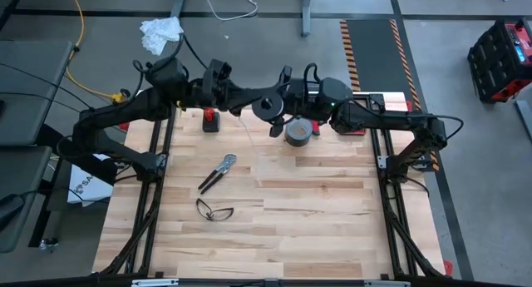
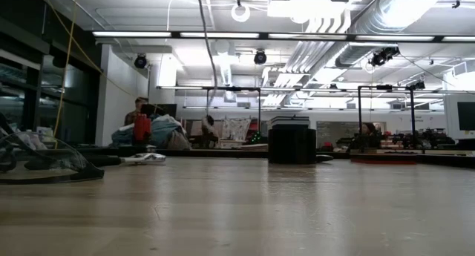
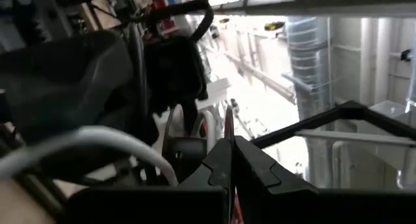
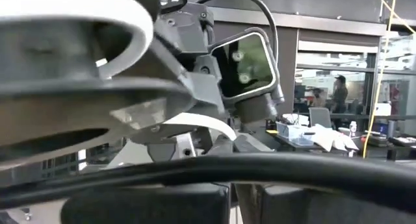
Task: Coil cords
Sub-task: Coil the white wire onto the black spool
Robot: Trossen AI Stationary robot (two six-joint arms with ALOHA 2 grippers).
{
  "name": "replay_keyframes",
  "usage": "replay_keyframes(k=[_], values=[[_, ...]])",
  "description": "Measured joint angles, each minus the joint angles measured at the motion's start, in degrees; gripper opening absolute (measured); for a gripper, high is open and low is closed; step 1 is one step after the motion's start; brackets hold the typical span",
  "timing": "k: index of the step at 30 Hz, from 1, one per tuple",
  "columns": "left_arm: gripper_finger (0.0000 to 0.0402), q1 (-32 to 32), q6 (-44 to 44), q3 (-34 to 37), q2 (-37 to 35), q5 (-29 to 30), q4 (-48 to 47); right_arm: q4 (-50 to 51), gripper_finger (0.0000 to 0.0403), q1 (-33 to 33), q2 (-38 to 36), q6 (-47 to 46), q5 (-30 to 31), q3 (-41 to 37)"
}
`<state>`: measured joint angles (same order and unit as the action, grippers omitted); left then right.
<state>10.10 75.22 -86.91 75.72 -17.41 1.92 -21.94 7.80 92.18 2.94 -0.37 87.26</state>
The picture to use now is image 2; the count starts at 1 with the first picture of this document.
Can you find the silver pliers with black handles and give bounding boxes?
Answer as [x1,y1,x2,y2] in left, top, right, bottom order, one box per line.
[24,152,167,171]

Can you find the red and black square tray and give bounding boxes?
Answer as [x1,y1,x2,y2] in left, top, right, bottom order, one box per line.
[350,153,418,165]

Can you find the black metal gantry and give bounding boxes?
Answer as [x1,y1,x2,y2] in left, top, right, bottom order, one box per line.
[206,86,261,145]
[357,84,416,149]

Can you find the white and black stacked bins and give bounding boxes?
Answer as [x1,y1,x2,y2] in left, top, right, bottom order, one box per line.
[269,114,311,130]

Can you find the white patterned cloth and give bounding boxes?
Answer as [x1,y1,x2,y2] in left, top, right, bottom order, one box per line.
[220,117,252,149]

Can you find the white cord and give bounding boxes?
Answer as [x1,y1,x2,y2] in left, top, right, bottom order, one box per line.
[195,0,219,109]

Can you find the silver ventilation duct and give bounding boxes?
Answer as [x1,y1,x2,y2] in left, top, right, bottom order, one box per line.
[304,0,428,79]

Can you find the black monitor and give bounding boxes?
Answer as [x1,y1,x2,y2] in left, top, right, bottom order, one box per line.
[140,102,178,118]

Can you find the white coiled cable ring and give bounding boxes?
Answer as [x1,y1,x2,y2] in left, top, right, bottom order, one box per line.
[230,3,252,23]

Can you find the black wall screen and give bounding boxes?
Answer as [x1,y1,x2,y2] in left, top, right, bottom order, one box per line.
[456,101,475,132]

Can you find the yellow cable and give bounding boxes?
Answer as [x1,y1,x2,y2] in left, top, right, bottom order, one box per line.
[39,0,166,140]

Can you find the pile of cloths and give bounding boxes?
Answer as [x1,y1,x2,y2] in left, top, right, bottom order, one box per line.
[111,114,193,151]

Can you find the red bottle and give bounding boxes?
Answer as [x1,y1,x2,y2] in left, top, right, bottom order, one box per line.
[132,113,153,148]

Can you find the person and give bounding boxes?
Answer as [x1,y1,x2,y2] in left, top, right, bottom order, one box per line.
[124,96,149,126]
[358,122,379,145]
[201,114,220,148]

